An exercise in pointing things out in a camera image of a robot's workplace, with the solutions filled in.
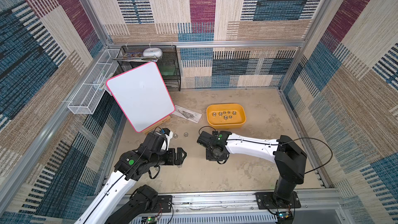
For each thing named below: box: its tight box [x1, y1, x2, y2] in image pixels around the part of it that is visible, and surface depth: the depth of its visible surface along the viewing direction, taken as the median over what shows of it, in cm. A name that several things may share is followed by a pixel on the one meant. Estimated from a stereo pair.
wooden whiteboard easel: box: [140, 115, 172, 135], surface depth 99 cm
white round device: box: [143, 47, 163, 59], surface depth 91 cm
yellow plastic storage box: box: [206, 103, 247, 130], surface depth 107 cm
